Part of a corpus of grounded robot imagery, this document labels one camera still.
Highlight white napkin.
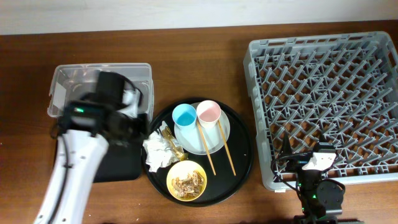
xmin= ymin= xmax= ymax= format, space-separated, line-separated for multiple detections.
xmin=143 ymin=129 xmax=178 ymax=172

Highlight gold foil wrapper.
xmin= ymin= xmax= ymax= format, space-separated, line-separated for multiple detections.
xmin=160 ymin=126 xmax=188 ymax=161

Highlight blue cup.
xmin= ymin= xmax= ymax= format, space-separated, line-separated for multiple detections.
xmin=172 ymin=103 xmax=197 ymax=131

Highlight yellow bowl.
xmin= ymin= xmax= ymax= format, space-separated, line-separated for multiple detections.
xmin=166 ymin=161 xmax=207 ymax=202

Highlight food scraps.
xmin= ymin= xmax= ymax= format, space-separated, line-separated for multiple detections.
xmin=172 ymin=170 xmax=205 ymax=200

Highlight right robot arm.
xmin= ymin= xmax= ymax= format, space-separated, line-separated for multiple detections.
xmin=279 ymin=134 xmax=345 ymax=223

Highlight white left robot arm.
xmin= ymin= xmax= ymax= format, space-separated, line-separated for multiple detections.
xmin=35 ymin=91 xmax=149 ymax=223

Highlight grey dishwasher rack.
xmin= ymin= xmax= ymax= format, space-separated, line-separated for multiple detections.
xmin=243 ymin=31 xmax=397 ymax=192

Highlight black rectangular tray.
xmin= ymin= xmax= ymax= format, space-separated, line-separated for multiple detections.
xmin=54 ymin=136 xmax=143 ymax=184

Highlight right wooden chopstick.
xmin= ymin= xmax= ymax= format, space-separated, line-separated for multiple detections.
xmin=218 ymin=120 xmax=236 ymax=176

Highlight wooden chopstick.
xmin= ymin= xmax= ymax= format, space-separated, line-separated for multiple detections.
xmin=196 ymin=120 xmax=216 ymax=176
xmin=218 ymin=120 xmax=236 ymax=176

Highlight clear plastic bin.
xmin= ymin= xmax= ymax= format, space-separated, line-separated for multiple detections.
xmin=47 ymin=63 xmax=155 ymax=128

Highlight round black tray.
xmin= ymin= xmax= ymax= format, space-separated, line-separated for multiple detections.
xmin=144 ymin=102 xmax=254 ymax=207

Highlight grey plate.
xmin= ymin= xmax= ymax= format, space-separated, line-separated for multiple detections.
xmin=174 ymin=102 xmax=231 ymax=155

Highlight left wooden chopstick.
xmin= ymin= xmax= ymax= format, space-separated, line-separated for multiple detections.
xmin=196 ymin=120 xmax=216 ymax=176

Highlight pink cup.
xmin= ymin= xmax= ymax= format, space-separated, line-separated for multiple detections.
xmin=196 ymin=100 xmax=221 ymax=128

